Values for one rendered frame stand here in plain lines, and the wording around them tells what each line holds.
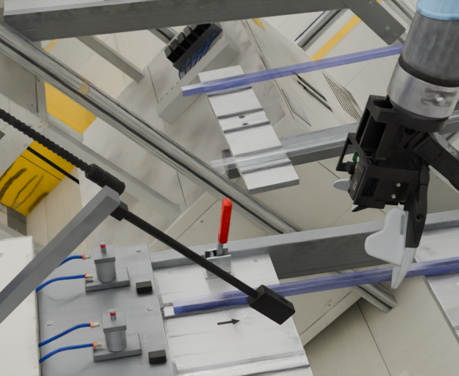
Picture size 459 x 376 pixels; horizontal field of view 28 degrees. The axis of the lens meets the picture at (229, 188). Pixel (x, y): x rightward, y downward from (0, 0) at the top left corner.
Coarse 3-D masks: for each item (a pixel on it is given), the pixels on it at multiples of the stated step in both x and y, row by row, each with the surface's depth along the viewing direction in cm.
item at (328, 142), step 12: (456, 120) 131; (300, 144) 129; (312, 144) 129; (324, 144) 129; (336, 144) 129; (240, 156) 128; (252, 156) 128; (264, 156) 127; (276, 156) 128; (288, 156) 128; (216, 168) 127; (228, 168) 127
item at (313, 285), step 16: (352, 272) 115; (368, 272) 115; (384, 272) 115; (416, 272) 116; (432, 272) 116; (256, 288) 113; (272, 288) 113; (288, 288) 113; (304, 288) 113; (320, 288) 114; (336, 288) 115; (176, 304) 111; (192, 304) 111; (208, 304) 112; (224, 304) 112
